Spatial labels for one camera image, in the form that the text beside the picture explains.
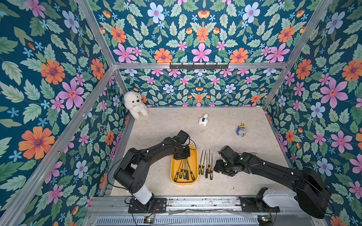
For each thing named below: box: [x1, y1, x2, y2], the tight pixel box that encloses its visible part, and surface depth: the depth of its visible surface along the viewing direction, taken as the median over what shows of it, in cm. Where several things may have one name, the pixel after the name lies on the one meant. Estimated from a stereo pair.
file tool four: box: [207, 148, 211, 174], surface depth 88 cm
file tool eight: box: [183, 159, 187, 180], surface depth 86 cm
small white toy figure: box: [198, 113, 209, 127], surface depth 109 cm
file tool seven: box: [186, 158, 196, 181], surface depth 85 cm
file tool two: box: [200, 149, 206, 176], surface depth 88 cm
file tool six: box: [186, 158, 190, 181], surface depth 85 cm
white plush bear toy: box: [123, 90, 149, 120], surface depth 106 cm
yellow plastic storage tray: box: [170, 145, 199, 186], surface depth 86 cm
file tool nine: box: [179, 159, 184, 179], surface depth 86 cm
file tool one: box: [197, 149, 204, 175], surface depth 90 cm
